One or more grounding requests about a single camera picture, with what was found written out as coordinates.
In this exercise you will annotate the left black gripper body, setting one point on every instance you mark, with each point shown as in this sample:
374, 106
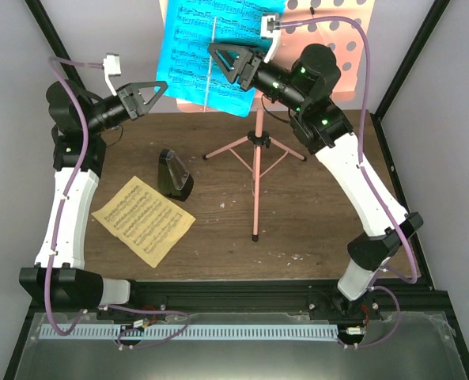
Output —
133, 111

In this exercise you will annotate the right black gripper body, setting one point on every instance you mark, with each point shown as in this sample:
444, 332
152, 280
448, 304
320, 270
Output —
248, 78

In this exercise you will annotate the black metronome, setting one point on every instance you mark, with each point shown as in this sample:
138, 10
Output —
164, 181

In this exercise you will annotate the pink music stand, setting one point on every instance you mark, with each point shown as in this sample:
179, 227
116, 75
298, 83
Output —
184, 63

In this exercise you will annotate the yellow sheet music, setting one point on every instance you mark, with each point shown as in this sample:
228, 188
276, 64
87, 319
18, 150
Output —
144, 220

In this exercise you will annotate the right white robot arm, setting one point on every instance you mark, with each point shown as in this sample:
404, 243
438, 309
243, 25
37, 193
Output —
323, 128

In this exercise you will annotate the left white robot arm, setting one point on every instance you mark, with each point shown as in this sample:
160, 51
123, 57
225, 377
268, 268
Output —
58, 276

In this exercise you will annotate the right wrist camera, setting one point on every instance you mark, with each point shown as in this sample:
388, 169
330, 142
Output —
269, 30

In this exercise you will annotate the light blue slotted cable duct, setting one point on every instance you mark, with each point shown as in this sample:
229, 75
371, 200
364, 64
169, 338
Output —
200, 332

